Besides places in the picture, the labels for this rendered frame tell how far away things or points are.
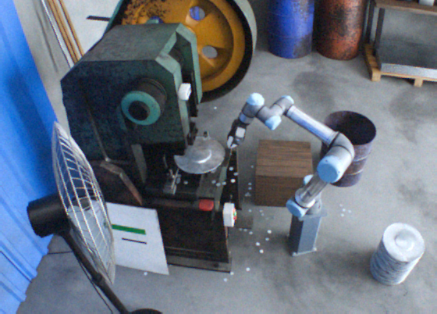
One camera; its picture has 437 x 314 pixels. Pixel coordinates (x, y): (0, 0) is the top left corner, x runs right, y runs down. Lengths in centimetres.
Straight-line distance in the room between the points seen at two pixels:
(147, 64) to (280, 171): 137
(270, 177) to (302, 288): 80
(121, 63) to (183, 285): 151
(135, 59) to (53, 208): 71
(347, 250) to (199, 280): 106
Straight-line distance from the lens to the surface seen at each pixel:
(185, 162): 199
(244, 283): 240
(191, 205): 199
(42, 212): 119
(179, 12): 198
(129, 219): 220
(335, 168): 159
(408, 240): 236
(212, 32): 198
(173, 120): 163
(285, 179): 249
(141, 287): 249
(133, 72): 155
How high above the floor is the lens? 217
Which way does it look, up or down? 43 degrees down
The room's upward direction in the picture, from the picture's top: 5 degrees counter-clockwise
